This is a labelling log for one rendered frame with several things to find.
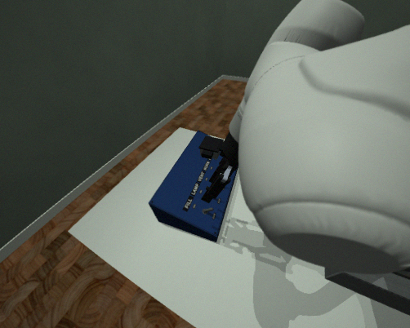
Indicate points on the blue switch panel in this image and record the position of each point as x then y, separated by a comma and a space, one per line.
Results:
177, 202

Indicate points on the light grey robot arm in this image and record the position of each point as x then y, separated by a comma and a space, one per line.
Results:
324, 141

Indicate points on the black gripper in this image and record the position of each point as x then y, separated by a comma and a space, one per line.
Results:
227, 165

